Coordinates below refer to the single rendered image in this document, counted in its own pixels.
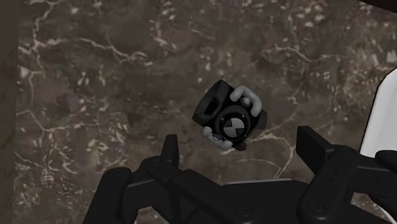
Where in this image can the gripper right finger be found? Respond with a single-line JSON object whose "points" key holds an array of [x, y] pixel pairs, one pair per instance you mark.
{"points": [[335, 180]]}

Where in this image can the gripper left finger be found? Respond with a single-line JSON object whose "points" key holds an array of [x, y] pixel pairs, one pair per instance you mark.
{"points": [[161, 186]]}

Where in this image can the black and grey toy watch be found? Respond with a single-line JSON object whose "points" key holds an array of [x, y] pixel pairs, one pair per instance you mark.
{"points": [[229, 118]]}

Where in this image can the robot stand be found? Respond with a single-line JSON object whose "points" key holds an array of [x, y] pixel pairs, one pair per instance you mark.
{"points": [[383, 3]]}

